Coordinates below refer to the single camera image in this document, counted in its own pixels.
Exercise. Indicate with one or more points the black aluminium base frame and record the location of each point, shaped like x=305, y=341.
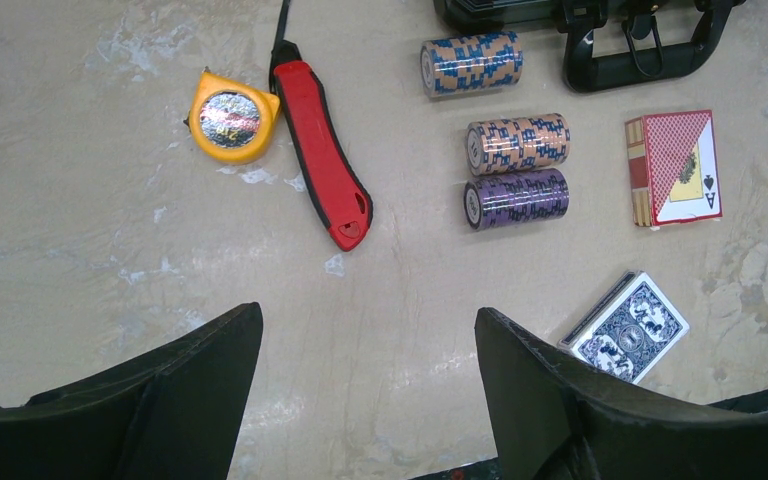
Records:
x=482, y=470

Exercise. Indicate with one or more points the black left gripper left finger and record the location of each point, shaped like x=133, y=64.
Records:
x=171, y=413

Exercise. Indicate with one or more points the red playing card deck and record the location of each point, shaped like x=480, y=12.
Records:
x=673, y=169

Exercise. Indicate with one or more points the purple poker chip stack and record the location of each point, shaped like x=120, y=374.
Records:
x=503, y=200

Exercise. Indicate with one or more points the red folding utility knife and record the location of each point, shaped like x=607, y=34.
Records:
x=342, y=203

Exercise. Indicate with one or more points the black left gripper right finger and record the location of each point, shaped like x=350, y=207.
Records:
x=555, y=417

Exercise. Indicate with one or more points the blue playing card deck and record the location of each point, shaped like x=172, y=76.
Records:
x=627, y=332

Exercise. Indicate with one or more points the yellow tape measure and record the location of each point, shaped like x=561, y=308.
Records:
x=231, y=122

